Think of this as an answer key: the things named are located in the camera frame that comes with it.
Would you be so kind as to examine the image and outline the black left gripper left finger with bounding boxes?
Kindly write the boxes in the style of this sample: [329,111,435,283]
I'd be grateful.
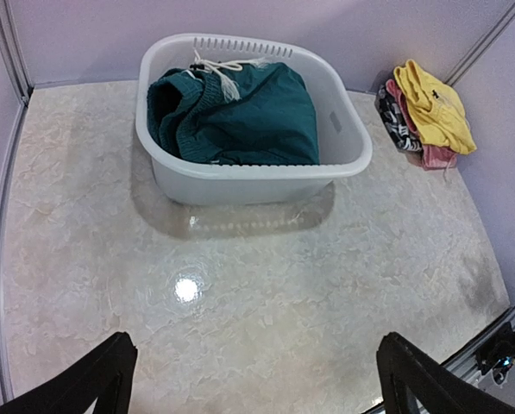
[0,332,137,413]

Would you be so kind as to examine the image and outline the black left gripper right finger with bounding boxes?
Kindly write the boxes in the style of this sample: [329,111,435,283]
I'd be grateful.
[376,332,515,413]

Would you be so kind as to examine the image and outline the white plastic laundry basket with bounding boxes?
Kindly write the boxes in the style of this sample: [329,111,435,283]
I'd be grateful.
[135,33,373,205]

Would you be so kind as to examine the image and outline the pink folded garment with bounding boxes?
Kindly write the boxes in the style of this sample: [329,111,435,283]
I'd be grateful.
[386,79,457,170]

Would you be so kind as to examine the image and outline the yellow folded shorts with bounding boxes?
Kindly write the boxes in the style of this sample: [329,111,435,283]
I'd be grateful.
[393,60,477,155]

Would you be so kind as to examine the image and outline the black white patterned garment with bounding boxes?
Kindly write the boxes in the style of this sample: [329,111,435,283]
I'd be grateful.
[376,79,423,153]

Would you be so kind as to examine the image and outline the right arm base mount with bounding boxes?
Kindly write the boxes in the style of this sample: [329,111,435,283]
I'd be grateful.
[475,322,515,385]

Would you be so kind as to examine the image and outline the left aluminium frame post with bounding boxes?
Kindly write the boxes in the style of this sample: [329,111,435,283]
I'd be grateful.
[0,0,34,107]

